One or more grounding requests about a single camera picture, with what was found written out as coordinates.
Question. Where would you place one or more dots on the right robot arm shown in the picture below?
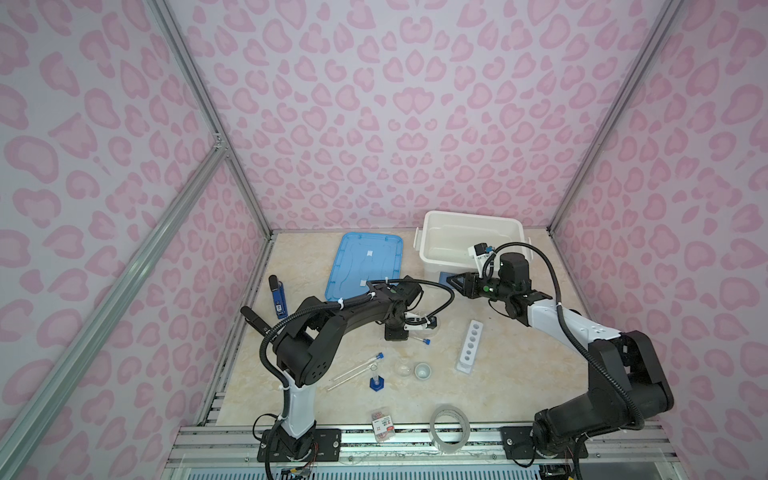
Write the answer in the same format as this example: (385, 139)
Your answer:
(626, 383)

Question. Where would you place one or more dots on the black marker tool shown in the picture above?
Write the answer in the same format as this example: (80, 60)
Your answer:
(255, 321)

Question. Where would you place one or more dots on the blue bin lid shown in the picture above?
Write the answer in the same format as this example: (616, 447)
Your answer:
(362, 257)

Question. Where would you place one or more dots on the blue lighter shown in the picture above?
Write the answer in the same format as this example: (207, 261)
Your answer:
(278, 297)

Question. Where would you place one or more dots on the blue base graduated cylinder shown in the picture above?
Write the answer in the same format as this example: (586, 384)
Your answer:
(376, 381)

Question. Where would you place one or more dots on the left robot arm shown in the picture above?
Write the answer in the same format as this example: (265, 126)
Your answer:
(300, 348)

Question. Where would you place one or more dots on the small clear slide box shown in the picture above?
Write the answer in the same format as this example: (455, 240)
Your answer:
(382, 425)

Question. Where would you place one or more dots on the small white cup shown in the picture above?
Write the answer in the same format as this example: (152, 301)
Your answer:
(422, 371)

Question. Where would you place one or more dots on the glass stirring rod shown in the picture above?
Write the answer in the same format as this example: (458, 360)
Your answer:
(354, 378)

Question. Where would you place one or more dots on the white test tube rack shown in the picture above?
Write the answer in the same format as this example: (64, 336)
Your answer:
(469, 350)

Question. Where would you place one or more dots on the clear tape roll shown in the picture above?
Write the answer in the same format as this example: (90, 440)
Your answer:
(449, 429)

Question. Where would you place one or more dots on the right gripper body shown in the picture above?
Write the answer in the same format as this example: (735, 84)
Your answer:
(495, 289)

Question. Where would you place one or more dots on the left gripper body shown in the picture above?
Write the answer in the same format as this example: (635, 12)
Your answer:
(402, 321)

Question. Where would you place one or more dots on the white plastic storage bin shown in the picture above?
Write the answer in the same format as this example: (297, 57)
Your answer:
(445, 243)

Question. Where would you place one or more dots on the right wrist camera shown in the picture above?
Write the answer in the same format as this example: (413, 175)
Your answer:
(480, 253)

